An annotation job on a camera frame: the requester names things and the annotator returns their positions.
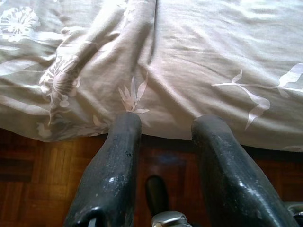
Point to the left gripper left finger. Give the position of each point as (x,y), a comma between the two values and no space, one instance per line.
(109,179)

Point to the black robot left foot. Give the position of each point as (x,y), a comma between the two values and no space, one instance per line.
(156,196)

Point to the silver robot left leg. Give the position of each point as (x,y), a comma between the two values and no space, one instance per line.
(168,218)

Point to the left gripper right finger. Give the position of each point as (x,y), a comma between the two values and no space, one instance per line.
(232,179)

